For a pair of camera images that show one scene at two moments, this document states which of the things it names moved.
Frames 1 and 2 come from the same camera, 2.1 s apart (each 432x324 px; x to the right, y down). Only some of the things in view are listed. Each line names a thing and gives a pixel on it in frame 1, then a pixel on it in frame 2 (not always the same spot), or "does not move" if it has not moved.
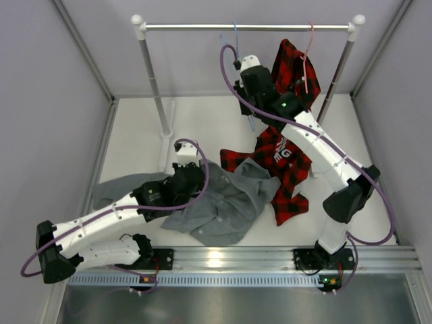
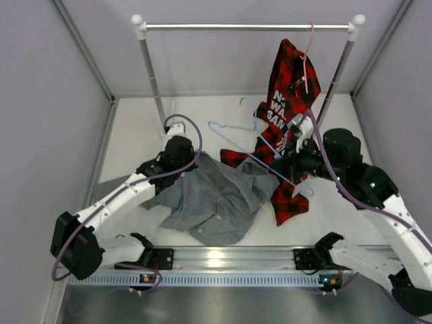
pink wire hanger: (304, 57) does not move
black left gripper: (175, 165) → (191, 168)
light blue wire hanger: (250, 117) → (262, 138)
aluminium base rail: (281, 258) does not move
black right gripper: (239, 90) → (289, 165)
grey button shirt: (235, 194) does not move
